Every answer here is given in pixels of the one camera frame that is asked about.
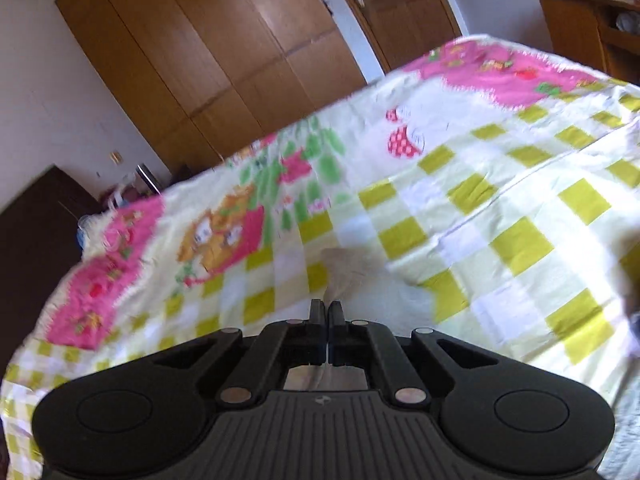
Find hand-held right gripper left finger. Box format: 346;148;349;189
150;299;327;407

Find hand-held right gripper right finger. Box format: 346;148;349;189
327;300;502;408

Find beige grey pillow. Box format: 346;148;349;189
285;247;441;392

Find checked printed bed sheet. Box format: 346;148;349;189
0;35;640;480

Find metal flask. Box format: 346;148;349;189
135;162;162;195

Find white hangers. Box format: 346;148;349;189
102;172;138;209

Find blue face mask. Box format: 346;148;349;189
76;214;98;248

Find dark wooden headboard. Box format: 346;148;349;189
0;165;103;376

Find wooden wardrobe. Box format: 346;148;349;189
55;0;368;176

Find wooden door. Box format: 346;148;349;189
324;0;463;75

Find wooden desk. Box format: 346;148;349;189
534;0;640;86

